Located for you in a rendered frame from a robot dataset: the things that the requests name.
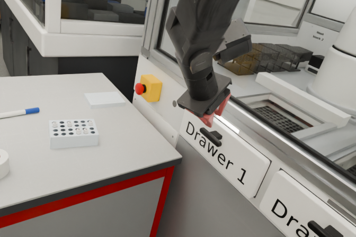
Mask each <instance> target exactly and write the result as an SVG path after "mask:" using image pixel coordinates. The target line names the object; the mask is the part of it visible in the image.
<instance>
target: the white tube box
mask: <svg viewBox="0 0 356 237"><path fill-rule="evenodd" d="M69 121H71V122H72V127H68V126H67V123H68V122H69ZM89 121H93V126H89V125H88V122H89ZM53 122H57V123H58V126H57V128H54V127H53V126H52V124H53ZM85 128H87V129H88V134H84V129H85ZM77 129H81V134H76V130H77ZM98 140H99V133H98V131H97V127H96V124H95V121H94V119H77V120H49V143H50V149H60V148H73V147H87V146H94V145H98Z"/></svg>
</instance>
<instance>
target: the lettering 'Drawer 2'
mask: <svg viewBox="0 0 356 237"><path fill-rule="evenodd" d="M278 202H279V203H281V204H282V205H283V206H284V209H285V212H284V214H283V215H282V216H280V215H278V214H277V213H276V212H275V211H274V210H275V208H276V206H277V204H278ZM271 211H272V212H273V213H274V214H275V215H276V216H278V217H279V218H284V217H285V216H286V214H287V208H286V206H285V205H284V204H283V203H282V202H281V201H280V200H279V199H277V200H276V202H275V204H274V206H273V208H272V210H271ZM292 220H295V221H296V222H298V220H296V219H295V218H293V216H291V218H290V219H289V221H288V223H287V226H289V224H290V222H291V221H292ZM300 226H301V227H303V228H304V229H305V230H306V231H307V233H305V232H304V231H303V230H301V229H297V230H296V234H297V235H298V236H299V237H302V236H300V235H299V234H298V231H301V232H302V233H303V234H304V235H305V237H308V236H309V231H308V230H307V229H306V228H305V227H304V226H303V225H300Z"/></svg>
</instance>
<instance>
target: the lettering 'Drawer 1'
mask: <svg viewBox="0 0 356 237"><path fill-rule="evenodd" d="M189 124H191V125H192V126H193V124H192V123H191V122H190V121H189V122H188V127H187V129H186V132H187V133H188V134H189V135H193V134H194V126H193V132H192V133H191V134H190V133H189V132H188V128H189ZM197 134H198V135H200V133H198V132H196V135H195V138H194V139H195V140H196V137H197ZM202 138H203V139H204V140H205V138H204V137H202ZM201 141H202V142H203V143H204V145H201ZM199 143H200V145H201V146H202V147H203V148H204V147H205V145H206V140H205V142H204V141H203V140H200V141H199ZM209 147H210V143H209V144H208V152H210V151H211V149H212V156H214V155H215V154H216V152H217V151H218V150H217V149H216V151H215V152H214V153H213V149H214V146H212V147H211V148H210V149H209ZM220 155H222V156H223V157H224V159H222V158H221V157H220ZM219 158H220V159H221V160H222V161H224V162H225V156H224V155H223V154H222V153H220V154H219V155H218V162H219V163H220V164H221V165H224V164H222V163H221V162H220V161H219ZM230 163H231V164H232V165H233V163H232V162H230V160H228V163H227V166H226V169H227V168H228V165H229V164H230ZM241 170H242V171H244V172H243V175H242V177H241V179H239V178H238V180H239V181H240V182H241V183H242V184H243V185H244V183H243V182H242V180H243V178H244V175H245V173H246V170H244V169H243V168H242V169H241Z"/></svg>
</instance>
